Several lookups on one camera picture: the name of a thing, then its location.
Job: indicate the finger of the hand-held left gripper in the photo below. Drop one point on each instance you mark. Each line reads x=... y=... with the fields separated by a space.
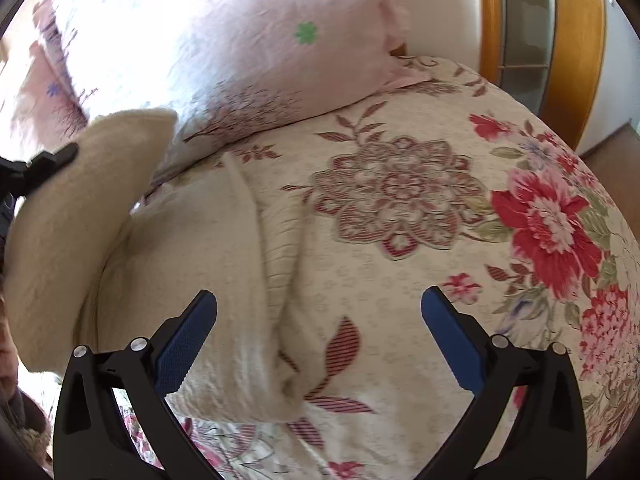
x=30 y=175

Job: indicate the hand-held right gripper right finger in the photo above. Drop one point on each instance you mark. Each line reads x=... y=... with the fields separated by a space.
x=452 y=342

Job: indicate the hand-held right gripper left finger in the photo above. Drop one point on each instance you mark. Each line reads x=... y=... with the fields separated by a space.
x=182 y=345

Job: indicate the floral quilted bedspread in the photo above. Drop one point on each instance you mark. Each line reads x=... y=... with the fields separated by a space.
x=400 y=270

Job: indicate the pink floral pillow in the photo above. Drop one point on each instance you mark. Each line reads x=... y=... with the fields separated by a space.
x=30 y=85
x=225 y=35

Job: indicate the wooden framed glass door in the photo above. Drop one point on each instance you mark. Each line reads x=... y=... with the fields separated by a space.
x=575 y=35

